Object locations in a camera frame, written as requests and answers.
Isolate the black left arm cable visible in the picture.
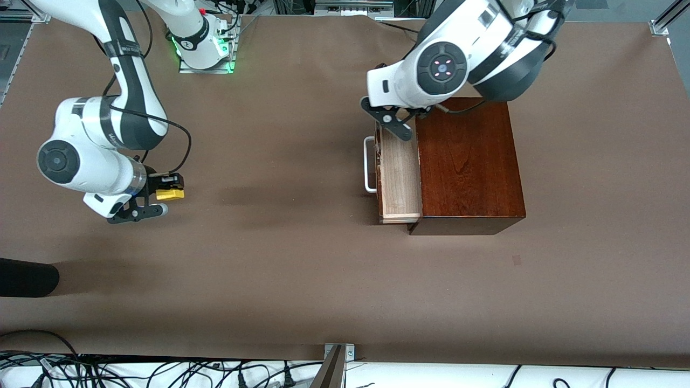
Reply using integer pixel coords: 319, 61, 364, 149
434, 0, 564, 115

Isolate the black foam cylinder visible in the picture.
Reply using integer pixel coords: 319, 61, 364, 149
0, 258, 60, 298

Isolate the grey metal device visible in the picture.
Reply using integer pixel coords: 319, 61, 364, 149
314, 0, 394, 16

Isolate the thin black cable loop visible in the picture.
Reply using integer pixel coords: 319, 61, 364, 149
0, 329, 79, 359

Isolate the white drawer handle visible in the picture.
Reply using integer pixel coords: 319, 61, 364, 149
364, 136, 379, 193

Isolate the aluminium table edge rail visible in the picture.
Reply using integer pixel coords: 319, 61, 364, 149
0, 24, 34, 108

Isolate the wooden drawer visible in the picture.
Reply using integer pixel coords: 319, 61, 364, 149
364, 123, 423, 224

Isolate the dark camera stand post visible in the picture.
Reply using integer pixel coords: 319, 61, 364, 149
310, 345, 346, 388

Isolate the dark wooden drawer cabinet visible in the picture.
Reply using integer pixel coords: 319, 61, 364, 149
408, 97, 527, 236

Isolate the aluminium frame profile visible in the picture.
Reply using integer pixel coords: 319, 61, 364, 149
653, 0, 690, 30

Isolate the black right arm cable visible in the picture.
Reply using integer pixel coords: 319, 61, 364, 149
102, 0, 193, 176

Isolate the brown paper table cover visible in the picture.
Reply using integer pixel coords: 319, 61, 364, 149
0, 10, 690, 368

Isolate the small metal bracket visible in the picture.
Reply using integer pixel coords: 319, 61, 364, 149
323, 343, 356, 361

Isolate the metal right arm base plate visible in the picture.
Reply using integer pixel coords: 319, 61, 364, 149
179, 16, 237, 74

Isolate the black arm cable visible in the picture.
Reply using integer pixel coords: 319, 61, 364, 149
102, 0, 193, 176
434, 0, 564, 115

